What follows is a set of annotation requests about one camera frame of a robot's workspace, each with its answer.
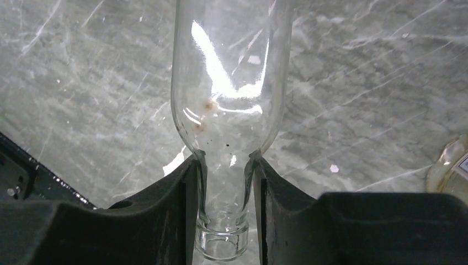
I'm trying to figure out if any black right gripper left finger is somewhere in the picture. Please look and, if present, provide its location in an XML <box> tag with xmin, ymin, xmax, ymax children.
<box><xmin>1</xmin><ymin>157</ymin><xmax>199</xmax><ymax>264</ymax></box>

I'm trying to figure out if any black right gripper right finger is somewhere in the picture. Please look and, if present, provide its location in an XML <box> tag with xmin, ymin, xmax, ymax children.
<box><xmin>253</xmin><ymin>158</ymin><xmax>467</xmax><ymax>264</ymax></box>

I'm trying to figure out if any clear plain glass bottle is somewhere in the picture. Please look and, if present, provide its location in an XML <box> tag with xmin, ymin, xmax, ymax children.
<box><xmin>171</xmin><ymin>0</ymin><xmax>295</xmax><ymax>261</ymax></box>

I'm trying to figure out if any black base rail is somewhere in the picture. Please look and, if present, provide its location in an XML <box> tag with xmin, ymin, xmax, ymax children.
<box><xmin>1</xmin><ymin>134</ymin><xmax>97</xmax><ymax>209</ymax></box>

